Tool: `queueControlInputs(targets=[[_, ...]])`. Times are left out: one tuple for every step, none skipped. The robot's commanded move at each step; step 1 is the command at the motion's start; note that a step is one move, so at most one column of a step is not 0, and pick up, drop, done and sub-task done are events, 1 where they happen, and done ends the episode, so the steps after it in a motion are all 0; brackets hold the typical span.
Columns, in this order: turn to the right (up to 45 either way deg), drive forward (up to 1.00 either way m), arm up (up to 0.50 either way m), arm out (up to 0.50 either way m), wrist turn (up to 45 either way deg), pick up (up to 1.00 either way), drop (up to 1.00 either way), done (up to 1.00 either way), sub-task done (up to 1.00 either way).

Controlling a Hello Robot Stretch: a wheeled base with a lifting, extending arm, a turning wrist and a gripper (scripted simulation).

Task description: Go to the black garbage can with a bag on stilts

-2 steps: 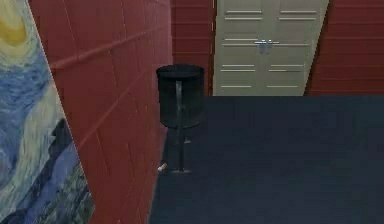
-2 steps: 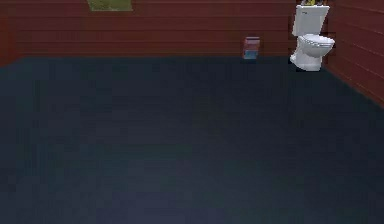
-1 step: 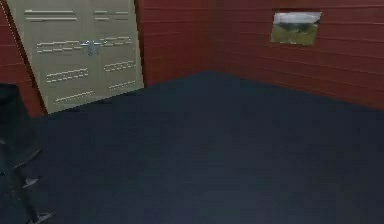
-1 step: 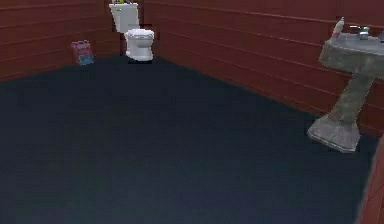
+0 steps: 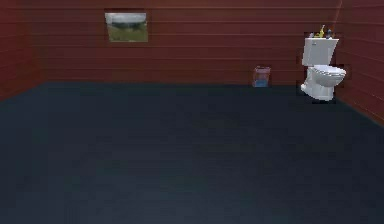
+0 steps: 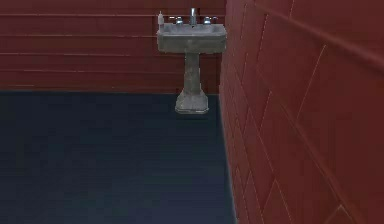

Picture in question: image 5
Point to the red and blue bin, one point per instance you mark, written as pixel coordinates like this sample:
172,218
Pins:
261,76

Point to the framed landscape picture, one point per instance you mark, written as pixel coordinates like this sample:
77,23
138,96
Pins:
126,27

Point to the white toilet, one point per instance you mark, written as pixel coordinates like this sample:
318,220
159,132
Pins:
320,66

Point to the yellow spray bottle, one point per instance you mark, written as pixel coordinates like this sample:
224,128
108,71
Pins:
321,32

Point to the dark blue bottle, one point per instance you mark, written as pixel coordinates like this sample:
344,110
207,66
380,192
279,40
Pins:
329,33

